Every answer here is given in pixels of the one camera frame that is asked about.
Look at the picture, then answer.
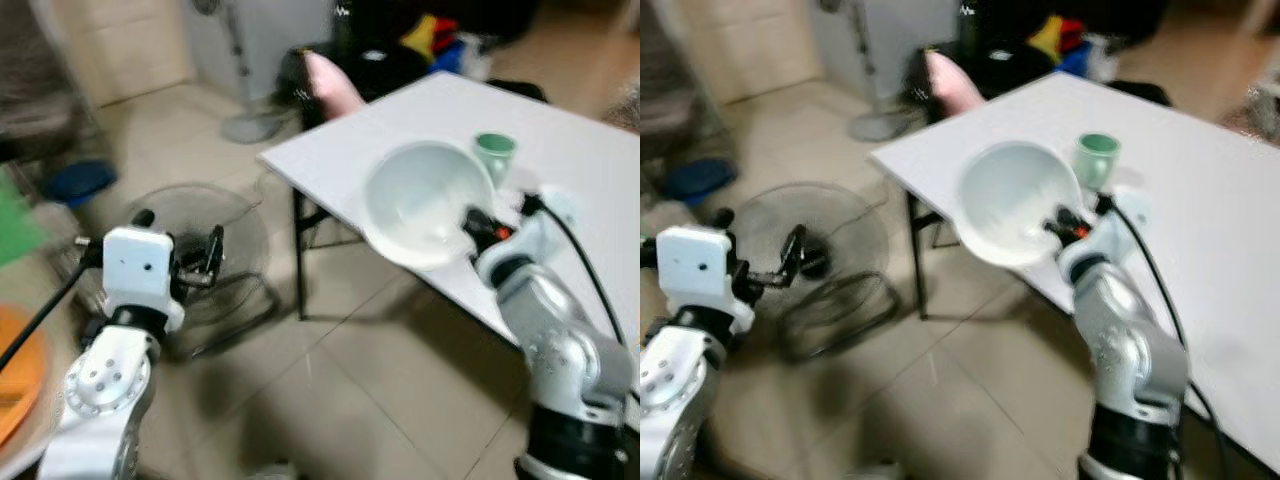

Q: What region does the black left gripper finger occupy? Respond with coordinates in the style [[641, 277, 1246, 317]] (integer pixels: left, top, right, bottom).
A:
[[203, 225, 228, 281], [783, 224, 810, 282]]

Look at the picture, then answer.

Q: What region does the black chair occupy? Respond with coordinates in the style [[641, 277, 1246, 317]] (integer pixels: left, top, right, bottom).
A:
[[905, 0, 1173, 109], [278, 0, 549, 129]]

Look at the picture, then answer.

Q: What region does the black wire floor fan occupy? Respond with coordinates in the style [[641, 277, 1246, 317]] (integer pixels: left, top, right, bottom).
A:
[[104, 182, 283, 358], [733, 182, 903, 363]]

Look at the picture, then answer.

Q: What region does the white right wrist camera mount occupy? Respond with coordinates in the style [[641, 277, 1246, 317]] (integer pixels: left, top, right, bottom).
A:
[[1090, 188, 1153, 256], [508, 188, 583, 263]]

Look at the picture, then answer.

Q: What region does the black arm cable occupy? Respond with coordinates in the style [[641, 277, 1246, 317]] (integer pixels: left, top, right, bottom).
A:
[[0, 236, 105, 373], [1098, 194, 1233, 471], [520, 194, 629, 349]]

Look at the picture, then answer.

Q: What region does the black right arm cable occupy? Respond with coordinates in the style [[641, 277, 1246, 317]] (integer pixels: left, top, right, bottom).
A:
[[1098, 194, 1233, 471], [520, 194, 629, 349]]

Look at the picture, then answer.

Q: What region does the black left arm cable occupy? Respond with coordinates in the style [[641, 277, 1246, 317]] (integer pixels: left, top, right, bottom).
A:
[[0, 236, 105, 373]]

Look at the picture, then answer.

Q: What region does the grey standing fan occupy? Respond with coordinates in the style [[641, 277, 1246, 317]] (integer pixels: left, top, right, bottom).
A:
[[193, 0, 293, 145], [818, 0, 917, 142]]

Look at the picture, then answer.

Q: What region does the white round bowl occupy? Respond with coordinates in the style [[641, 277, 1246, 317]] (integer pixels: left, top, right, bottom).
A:
[[361, 139, 499, 272], [954, 139, 1087, 270]]

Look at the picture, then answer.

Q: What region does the orange round container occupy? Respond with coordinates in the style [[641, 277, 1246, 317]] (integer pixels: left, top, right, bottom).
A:
[[0, 303, 53, 453]]

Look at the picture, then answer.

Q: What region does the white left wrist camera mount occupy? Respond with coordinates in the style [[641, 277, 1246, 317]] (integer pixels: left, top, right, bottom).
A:
[[101, 226, 187, 333], [655, 225, 756, 336]]

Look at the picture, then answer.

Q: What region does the beige wooden door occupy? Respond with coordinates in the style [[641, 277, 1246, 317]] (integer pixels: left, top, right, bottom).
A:
[[50, 0, 197, 109], [680, 0, 823, 106]]

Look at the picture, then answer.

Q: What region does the yellow cloth item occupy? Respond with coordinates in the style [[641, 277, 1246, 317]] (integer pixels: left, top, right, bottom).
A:
[[400, 14, 439, 62], [1029, 14, 1064, 62]]

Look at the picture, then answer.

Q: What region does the green sheet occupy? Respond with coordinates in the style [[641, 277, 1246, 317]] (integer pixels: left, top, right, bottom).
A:
[[0, 168, 51, 268]]

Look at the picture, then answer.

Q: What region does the white appliance cabinet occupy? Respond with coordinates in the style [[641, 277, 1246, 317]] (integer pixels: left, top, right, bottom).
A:
[[180, 0, 337, 103], [810, 0, 963, 103]]

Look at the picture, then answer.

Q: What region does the blue round floor object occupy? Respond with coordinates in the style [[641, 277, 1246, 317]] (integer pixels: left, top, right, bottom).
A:
[[664, 157, 740, 207], [44, 159, 119, 207]]

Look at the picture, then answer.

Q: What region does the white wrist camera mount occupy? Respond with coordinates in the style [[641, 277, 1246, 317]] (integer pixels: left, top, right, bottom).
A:
[[101, 226, 187, 333], [508, 188, 583, 263], [1090, 188, 1153, 256], [655, 225, 756, 336]]

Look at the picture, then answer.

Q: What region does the pale green cup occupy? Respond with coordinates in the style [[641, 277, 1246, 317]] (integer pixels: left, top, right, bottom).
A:
[[1074, 132, 1122, 194], [472, 131, 519, 192]]

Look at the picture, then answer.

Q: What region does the black table leg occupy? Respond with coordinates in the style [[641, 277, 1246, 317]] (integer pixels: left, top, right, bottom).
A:
[[289, 188, 313, 322], [906, 190, 931, 322]]

